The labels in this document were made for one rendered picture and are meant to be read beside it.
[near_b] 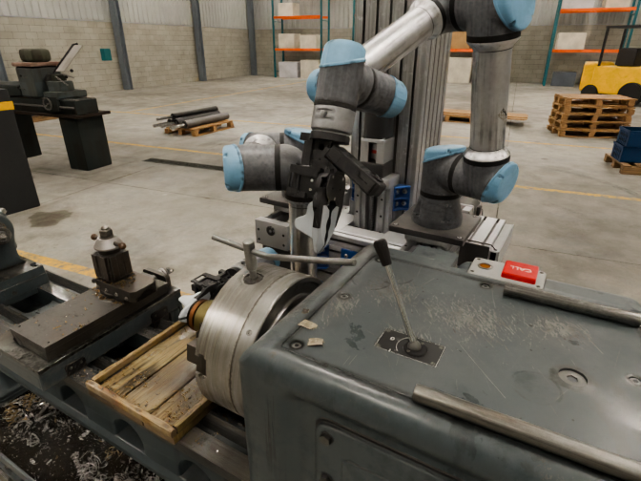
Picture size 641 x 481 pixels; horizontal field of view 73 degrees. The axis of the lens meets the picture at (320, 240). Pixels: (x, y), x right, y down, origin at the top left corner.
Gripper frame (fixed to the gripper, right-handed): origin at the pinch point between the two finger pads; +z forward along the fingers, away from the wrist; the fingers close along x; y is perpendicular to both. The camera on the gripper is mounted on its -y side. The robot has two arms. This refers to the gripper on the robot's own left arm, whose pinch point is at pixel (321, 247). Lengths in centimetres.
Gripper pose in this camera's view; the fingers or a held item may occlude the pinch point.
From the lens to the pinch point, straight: 77.9
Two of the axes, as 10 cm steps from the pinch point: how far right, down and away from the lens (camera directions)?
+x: -4.8, 0.4, -8.8
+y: -8.6, -2.1, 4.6
